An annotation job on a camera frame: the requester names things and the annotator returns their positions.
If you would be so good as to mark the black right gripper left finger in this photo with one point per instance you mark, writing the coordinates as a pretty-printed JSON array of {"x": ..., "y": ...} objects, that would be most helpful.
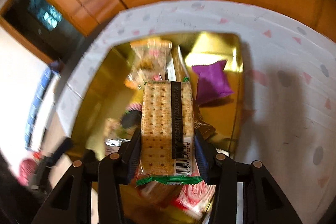
[{"x": 130, "y": 152}]

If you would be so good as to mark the yellow striped snack bag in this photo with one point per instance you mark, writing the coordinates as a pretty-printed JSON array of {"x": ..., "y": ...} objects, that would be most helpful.
[{"x": 135, "y": 104}]

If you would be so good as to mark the purple snack pouch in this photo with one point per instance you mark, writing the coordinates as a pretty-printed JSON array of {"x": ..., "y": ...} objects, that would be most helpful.
[{"x": 212, "y": 82}]

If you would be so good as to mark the sesame bar clear packet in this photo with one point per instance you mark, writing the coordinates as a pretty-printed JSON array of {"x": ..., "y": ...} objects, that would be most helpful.
[{"x": 157, "y": 193}]

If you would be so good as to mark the long white gold box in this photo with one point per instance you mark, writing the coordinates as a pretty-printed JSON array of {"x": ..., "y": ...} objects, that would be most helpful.
[{"x": 176, "y": 69}]

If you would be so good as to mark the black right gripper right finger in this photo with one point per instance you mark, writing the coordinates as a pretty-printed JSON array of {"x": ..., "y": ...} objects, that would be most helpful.
[{"x": 205, "y": 154}]

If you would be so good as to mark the orange nut snack bag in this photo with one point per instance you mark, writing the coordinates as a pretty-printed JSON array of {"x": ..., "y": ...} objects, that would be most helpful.
[{"x": 150, "y": 62}]

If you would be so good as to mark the gold rectangular tin box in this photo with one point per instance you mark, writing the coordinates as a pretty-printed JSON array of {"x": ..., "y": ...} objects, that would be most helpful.
[{"x": 107, "y": 97}]

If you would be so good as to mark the yellow green foil snack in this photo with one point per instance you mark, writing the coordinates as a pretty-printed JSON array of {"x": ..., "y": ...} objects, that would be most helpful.
[{"x": 119, "y": 131}]

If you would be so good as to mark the white patterned tablecloth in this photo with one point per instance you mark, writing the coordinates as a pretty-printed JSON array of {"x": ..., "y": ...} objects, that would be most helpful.
[{"x": 289, "y": 90}]

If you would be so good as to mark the red snack packet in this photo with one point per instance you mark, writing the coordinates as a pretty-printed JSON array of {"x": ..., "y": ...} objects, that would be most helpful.
[{"x": 194, "y": 199}]

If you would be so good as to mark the brown pastry packet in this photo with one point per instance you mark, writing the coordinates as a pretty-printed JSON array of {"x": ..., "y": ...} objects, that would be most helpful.
[{"x": 204, "y": 128}]

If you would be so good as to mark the cracker pack green ends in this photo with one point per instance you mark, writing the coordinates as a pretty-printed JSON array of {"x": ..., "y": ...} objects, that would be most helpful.
[{"x": 167, "y": 135}]

